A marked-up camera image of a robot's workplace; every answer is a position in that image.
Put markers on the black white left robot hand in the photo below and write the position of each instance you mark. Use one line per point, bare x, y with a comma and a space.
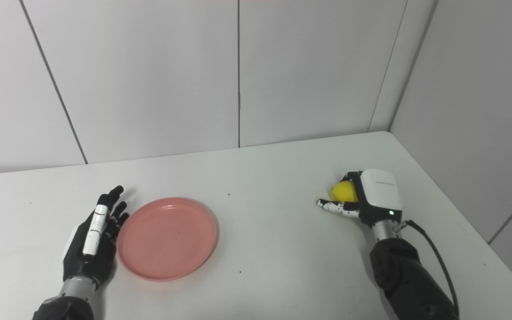
78, 262

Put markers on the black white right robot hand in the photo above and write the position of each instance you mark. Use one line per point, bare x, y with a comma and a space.
380, 191

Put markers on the pink round plate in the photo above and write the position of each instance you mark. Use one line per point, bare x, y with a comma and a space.
167, 240

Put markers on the yellow lemon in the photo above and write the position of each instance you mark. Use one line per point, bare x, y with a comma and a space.
342, 191

